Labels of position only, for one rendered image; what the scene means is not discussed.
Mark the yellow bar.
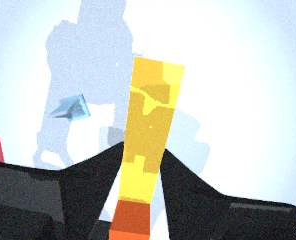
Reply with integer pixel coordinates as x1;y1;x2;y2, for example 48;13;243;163
109;56;185;240

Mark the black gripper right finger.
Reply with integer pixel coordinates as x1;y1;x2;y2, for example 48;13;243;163
160;148;296;240

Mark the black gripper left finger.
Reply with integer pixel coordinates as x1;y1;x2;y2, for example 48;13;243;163
0;141;124;240

